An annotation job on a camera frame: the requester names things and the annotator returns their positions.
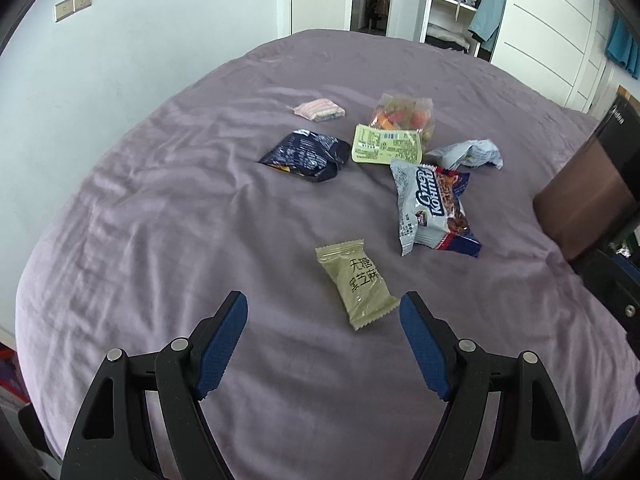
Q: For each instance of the teal cloth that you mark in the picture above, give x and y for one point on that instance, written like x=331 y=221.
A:
x=625 y=50

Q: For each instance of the grey and blue cookie packet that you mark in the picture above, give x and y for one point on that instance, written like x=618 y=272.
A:
x=425 y=205

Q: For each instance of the hanging light blue garment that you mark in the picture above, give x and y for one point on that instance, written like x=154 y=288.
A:
x=492 y=5

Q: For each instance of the folded white bedding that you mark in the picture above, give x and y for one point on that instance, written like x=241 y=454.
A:
x=447 y=35

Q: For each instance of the clear bag of colourful candy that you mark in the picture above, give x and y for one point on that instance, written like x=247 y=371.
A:
x=400 y=120

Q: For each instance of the olive green snack packet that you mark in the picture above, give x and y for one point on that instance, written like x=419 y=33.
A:
x=355 y=285

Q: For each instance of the white wardrobe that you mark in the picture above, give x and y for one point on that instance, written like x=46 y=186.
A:
x=545 y=20

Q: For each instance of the crumpled pale blue wrapper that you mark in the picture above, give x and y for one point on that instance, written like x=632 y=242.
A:
x=470 y=152

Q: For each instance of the dark blue snack bag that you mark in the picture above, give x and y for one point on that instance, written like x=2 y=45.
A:
x=305 y=155

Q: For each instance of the pink striped wafer packet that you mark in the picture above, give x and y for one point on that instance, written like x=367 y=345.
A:
x=320 y=110

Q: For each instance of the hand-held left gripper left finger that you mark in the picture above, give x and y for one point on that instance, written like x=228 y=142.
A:
x=222 y=345

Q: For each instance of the black appliance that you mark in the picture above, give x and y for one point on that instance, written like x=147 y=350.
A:
x=622 y=135

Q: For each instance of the purple bed sheet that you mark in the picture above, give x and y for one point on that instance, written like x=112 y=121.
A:
x=200 y=235

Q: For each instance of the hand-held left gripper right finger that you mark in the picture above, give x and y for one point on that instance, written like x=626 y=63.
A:
x=422 y=345

